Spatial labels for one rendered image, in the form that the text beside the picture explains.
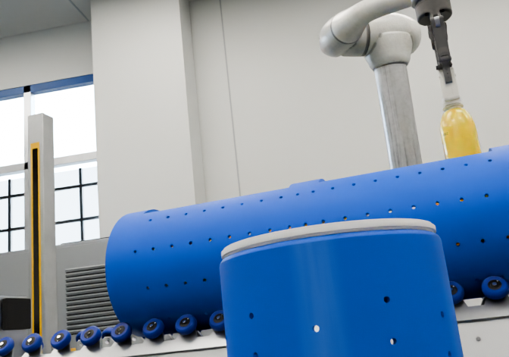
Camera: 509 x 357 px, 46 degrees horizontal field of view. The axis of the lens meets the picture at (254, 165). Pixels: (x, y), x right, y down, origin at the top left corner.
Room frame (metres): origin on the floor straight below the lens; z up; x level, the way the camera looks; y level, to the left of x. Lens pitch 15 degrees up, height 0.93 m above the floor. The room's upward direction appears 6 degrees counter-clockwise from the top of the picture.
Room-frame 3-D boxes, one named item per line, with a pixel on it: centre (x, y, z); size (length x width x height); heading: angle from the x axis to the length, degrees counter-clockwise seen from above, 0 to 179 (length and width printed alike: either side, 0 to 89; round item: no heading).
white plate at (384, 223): (0.79, -0.08, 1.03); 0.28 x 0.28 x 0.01
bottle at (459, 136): (1.19, -0.43, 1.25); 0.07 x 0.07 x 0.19
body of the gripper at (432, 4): (1.19, -0.43, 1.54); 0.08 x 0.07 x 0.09; 163
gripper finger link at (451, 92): (1.17, -0.42, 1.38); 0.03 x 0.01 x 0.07; 73
